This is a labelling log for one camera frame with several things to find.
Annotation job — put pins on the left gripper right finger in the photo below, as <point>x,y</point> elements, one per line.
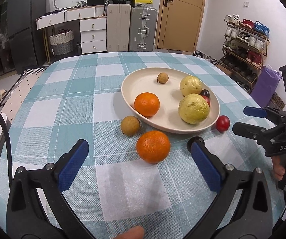
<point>242,207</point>

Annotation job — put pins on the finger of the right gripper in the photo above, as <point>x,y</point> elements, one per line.
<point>267,138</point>
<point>272,114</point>

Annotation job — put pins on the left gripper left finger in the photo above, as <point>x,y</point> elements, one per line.
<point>36,205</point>

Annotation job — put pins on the red tomato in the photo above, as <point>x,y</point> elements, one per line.
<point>222,124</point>
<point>207,100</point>

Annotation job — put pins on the dark plum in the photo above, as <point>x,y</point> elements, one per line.
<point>205,93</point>

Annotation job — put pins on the orange mandarin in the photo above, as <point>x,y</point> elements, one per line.
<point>147,104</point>
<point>153,146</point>

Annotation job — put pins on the person's right hand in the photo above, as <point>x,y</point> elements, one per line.
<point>278,169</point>

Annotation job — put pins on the person's left hand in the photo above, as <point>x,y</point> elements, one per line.
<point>133,233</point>

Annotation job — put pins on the purple bag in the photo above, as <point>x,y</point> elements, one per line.
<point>265,86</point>

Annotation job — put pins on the red tomato in plate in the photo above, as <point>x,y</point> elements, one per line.
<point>207,100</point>

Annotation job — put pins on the wooden shoe rack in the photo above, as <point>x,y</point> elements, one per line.
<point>244,50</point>

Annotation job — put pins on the yellow guava near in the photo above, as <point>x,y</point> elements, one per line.
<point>193,109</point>

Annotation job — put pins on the yellow-green guava far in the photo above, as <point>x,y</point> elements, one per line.
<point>189,85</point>

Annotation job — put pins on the cream oval plate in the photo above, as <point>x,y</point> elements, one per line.
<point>167,118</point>

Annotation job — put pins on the teal plaid tablecloth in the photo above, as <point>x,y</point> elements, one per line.
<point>80,98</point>

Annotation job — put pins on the dotted floor rug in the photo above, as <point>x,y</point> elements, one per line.
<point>14,98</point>

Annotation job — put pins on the brown longan in plate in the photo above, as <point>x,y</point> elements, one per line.
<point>162,78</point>

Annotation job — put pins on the brown longan on table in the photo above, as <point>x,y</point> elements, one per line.
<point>130,125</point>

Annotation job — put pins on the wooden door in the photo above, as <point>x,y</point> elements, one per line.
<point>178,24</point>

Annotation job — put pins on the silver aluminium suitcase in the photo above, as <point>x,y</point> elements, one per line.
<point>142,29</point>

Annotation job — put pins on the woven laundry basket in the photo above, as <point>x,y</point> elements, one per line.
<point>62,42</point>

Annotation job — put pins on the yellow black box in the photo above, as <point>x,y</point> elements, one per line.
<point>143,3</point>

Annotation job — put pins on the beige suitcase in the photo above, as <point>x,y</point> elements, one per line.
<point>118,24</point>

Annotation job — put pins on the white drawer desk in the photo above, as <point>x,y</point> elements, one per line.
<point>88,23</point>

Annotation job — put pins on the black refrigerator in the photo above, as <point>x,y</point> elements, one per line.
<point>26,41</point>

